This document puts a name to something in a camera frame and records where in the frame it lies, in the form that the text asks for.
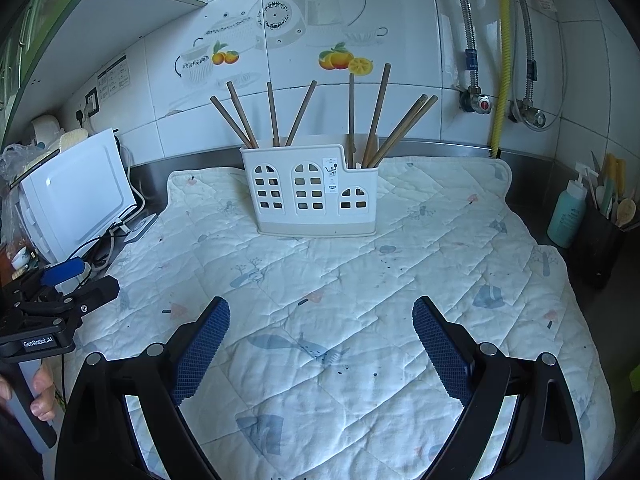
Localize black power cable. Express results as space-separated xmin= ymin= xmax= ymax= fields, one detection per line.
xmin=75 ymin=232 xmax=131 ymax=273

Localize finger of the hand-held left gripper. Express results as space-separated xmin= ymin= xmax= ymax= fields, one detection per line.
xmin=65 ymin=275 xmax=121 ymax=317
xmin=40 ymin=257 xmax=86 ymax=287

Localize black utensil holder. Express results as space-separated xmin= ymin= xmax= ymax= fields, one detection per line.
xmin=567 ymin=200 xmax=628 ymax=291

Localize white power cable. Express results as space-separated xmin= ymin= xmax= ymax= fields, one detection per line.
xmin=117 ymin=145 xmax=147 ymax=221

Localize wall cabinet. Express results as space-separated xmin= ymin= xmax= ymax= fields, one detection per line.
xmin=0 ymin=0 xmax=208 ymax=126

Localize metal water valve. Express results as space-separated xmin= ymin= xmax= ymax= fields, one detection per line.
xmin=509 ymin=99 xmax=548 ymax=128

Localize braided metal hose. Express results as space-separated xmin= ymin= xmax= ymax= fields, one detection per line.
xmin=447 ymin=0 xmax=481 ymax=96
xmin=512 ymin=0 xmax=540 ymax=106

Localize wooden spoon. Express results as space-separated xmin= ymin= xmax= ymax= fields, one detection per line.
xmin=614 ymin=197 xmax=637 ymax=231

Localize white plastic chopstick holder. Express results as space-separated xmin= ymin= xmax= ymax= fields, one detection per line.
xmin=240 ymin=143 xmax=379 ymax=238

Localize clear plastic bag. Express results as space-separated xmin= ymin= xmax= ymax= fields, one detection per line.
xmin=0 ymin=142 xmax=42 ymax=187

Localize white microwave oven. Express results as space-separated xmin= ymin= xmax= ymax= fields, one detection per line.
xmin=19 ymin=127 xmax=140 ymax=267

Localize yellow gas hose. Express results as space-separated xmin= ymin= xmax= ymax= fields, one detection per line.
xmin=490 ymin=0 xmax=513 ymax=158

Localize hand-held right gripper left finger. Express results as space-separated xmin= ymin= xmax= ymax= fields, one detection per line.
xmin=55 ymin=296 xmax=232 ymax=480

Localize white spatula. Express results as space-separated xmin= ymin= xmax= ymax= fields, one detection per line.
xmin=595 ymin=185 xmax=616 ymax=218

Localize pale yellow sponge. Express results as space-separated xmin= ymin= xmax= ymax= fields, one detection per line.
xmin=59 ymin=129 xmax=90 ymax=153

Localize metal valve red knob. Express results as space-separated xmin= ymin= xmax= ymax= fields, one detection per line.
xmin=459 ymin=86 xmax=493 ymax=114

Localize person's left hand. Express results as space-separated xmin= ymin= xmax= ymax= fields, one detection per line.
xmin=0 ymin=362 xmax=58 ymax=423

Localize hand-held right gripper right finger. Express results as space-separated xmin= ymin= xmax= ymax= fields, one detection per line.
xmin=411 ymin=296 xmax=586 ymax=480

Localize wall label sticker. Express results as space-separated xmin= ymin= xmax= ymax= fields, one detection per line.
xmin=96 ymin=57 xmax=132 ymax=101

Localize white quilted mat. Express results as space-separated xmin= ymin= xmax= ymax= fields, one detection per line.
xmin=75 ymin=156 xmax=616 ymax=480

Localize bunch of wooden chopsticks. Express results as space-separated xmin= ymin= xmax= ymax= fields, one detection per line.
xmin=210 ymin=63 xmax=439 ymax=170

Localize teal pump bottle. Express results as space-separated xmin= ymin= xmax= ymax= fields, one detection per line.
xmin=546 ymin=162 xmax=598 ymax=249

